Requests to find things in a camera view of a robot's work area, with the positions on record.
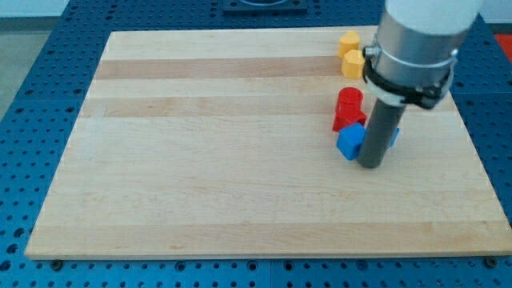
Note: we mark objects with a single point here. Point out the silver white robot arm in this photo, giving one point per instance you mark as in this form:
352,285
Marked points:
412,56

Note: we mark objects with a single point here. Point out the light wooden board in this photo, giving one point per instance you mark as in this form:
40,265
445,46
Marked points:
219,144

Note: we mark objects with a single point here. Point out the blue cube block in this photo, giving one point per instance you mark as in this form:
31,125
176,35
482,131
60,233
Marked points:
350,139

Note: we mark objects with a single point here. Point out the red flat block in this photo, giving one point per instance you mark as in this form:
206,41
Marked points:
345,118

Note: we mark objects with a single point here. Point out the red cylinder block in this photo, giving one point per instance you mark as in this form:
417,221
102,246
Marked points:
349,100

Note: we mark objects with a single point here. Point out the yellow hexagonal block front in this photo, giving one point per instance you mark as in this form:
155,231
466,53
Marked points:
352,64

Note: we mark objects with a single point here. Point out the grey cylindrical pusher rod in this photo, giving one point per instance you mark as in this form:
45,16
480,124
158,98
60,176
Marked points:
383,123

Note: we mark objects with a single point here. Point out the yellow block rear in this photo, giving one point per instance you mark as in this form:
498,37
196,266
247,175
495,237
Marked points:
349,41

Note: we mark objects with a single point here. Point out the blue block behind rod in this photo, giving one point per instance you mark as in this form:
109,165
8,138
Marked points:
394,137

